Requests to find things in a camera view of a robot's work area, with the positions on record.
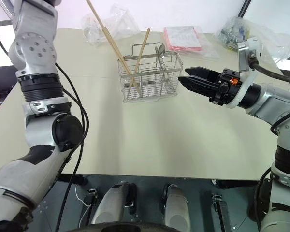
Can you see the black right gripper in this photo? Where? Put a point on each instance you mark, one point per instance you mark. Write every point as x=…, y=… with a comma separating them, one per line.
x=226, y=87

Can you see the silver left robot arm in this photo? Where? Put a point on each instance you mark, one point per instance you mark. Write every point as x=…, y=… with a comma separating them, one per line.
x=36, y=50

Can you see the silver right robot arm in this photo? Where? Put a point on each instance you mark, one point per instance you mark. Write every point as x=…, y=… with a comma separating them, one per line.
x=273, y=101

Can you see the metal spoon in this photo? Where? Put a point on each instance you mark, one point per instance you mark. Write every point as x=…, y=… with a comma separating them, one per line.
x=162, y=52
x=156, y=54

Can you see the pink packet in plastic bag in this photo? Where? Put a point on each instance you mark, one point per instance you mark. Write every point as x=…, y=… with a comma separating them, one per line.
x=183, y=38

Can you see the clear plastic bag with items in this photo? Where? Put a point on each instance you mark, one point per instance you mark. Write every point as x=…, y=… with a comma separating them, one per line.
x=234, y=31

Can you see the wooden chopstick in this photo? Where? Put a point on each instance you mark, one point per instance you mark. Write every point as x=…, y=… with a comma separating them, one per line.
x=141, y=52
x=111, y=41

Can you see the crumpled clear plastic bag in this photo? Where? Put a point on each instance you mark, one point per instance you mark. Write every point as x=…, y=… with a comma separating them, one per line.
x=111, y=26

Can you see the grey rounded robot leg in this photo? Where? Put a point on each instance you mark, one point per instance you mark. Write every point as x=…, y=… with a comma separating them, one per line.
x=113, y=203
x=176, y=205

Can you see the dark rounded robot waist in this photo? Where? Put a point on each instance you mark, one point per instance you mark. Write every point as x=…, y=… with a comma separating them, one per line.
x=130, y=227

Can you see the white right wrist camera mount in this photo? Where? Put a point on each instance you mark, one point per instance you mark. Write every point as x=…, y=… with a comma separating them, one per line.
x=244, y=54

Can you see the dark window frame rail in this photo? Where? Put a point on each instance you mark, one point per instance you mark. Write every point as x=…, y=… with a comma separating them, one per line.
x=242, y=8

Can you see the black table frame bracket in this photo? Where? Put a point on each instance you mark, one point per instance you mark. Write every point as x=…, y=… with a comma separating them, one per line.
x=220, y=210
x=93, y=193

